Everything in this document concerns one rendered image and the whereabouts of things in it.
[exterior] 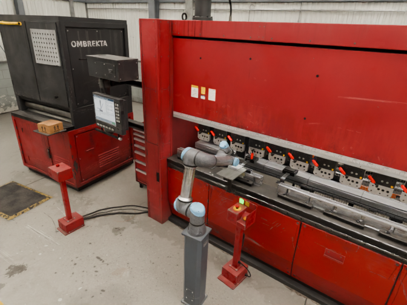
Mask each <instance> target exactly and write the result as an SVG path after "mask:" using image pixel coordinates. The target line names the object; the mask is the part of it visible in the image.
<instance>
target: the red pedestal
mask: <svg viewBox="0 0 407 305"><path fill-rule="evenodd" d="M48 171H49V175H50V177H51V178H52V179H54V180H55V181H57V182H59V184H60V187H61V193H62V199H63V202H64V209H65V214H66V216H65V217H62V218H60V219H59V220H58V223H59V227H58V228H57V230H59V231H60V232H61V233H63V234H64V235H68V234H70V233H72V232H74V231H76V230H77V229H79V228H81V227H83V226H85V224H84V218H83V216H81V215H80V214H78V213H77V212H76V211H75V212H73V213H71V207H70V202H69V197H68V191H67V185H66V180H68V179H71V178H73V171H72V168H71V167H69V166H68V165H66V164H64V163H59V164H56V165H53V166H50V167H48Z"/></svg>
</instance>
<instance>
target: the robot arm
mask: <svg viewBox="0 0 407 305"><path fill-rule="evenodd" d="M219 146H220V148H219V150H218V152H217V153H216V155H212V154H208V153H205V152H203V151H200V150H198V149H194V148H191V147H187V148H185V149H184V150H183V151H182V154H181V159H182V160H183V161H184V162H183V166H184V167H185V168H184V176H183V180H182V188H181V192H180V195H179V196H178V198H177V199H176V201H174V209H175V210H176V211H177V212H178V213H181V214H183V215H184V216H186V217H188V218H190V223H189V225H188V227H187V232H188V234H189V235H191V236H193V237H201V236H203V235H205V234H206V232H207V228H206V226H205V207H204V205H203V204H201V203H199V202H194V203H192V201H193V198H192V197H191V193H192V189H193V182H194V175H195V170H196V168H197V167H198V166H199V167H204V168H210V167H214V166H223V167H225V168H227V167H228V165H232V166H237V165H238V164H239V159H238V158H236V157H237V154H236V152H234V151H233V149H231V148H230V146H229V144H228V143H227V142H226V141H222V142H220V144H219ZM234 153H235V154H234Z"/></svg>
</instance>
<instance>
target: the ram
mask: <svg viewBox="0 0 407 305"><path fill-rule="evenodd" d="M191 85H195V86H198V98H196V97H191ZM201 87H205V94H201ZM209 88H211V89H215V90H216V99H215V101H212V100H208V89H209ZM201 95H203V96H205V99H201ZM173 111H175V112H178V113H182V114H187V115H190V116H194V117H198V118H201V119H205V120H210V121H213V122H217V123H221V124H224V125H229V126H233V127H236V128H240V129H243V130H247V131H252V132H255V133H259V134H263V135H266V136H270V137H275V138H278V139H282V140H286V141H289V142H293V143H298V144H301V145H305V146H309V147H312V148H316V149H321V150H324V151H328V152H331V153H335V154H340V155H342V156H347V157H351V158H354V159H358V160H363V161H366V162H369V163H374V164H377V165H381V166H385V167H389V168H392V169H397V170H400V171H404V172H407V54H404V53H387V52H378V51H361V50H344V49H335V48H317V47H301V46H291V45H274V44H257V43H248V42H231V41H214V40H204V39H188V38H173ZM173 117H178V118H180V119H184V120H189V121H191V122H195V123H199V124H202V125H206V126H210V127H213V128H217V129H220V130H224V131H228V132H231V133H235V134H239V135H241V136H246V137H250V138H253V139H257V140H261V141H264V142H268V143H272V144H275V145H279V146H282V147H286V148H289V149H293V150H296V151H300V152H303V153H307V154H311V155H314V156H318V157H322V158H325V159H329V160H333V161H336V162H340V163H344V164H347V165H351V166H355V167H358V168H362V169H366V170H368V171H373V172H377V173H379V174H384V175H388V176H391V177H395V178H397V179H402V180H406V181H407V177H405V176H402V175H398V174H394V173H391V172H387V171H383V170H380V169H376V168H372V167H369V166H365V165H361V164H358V163H354V162H349V161H347V160H342V159H338V158H335V157H331V156H327V155H324V154H320V153H317V152H313V151H309V150H306V149H302V148H298V147H295V146H291V145H287V144H284V143H279V142H275V141H272V140H268V139H264V138H261V137H257V136H253V135H250V134H246V133H241V132H239V131H235V130H231V129H228V128H224V127H221V126H217V125H212V124H209V123H205V122H201V121H198V120H194V119H190V118H187V117H183V116H179V115H176V114H173Z"/></svg>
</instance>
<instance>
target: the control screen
mask: <svg viewBox="0 0 407 305"><path fill-rule="evenodd" d="M93 97H94V107H95V112H96V118H97V119H99V120H102V121H104V122H107V123H110V124H112V125H116V121H115V114H114V101H113V100H111V99H107V98H104V97H101V96H97V95H93ZM99 113H101V115H99Z"/></svg>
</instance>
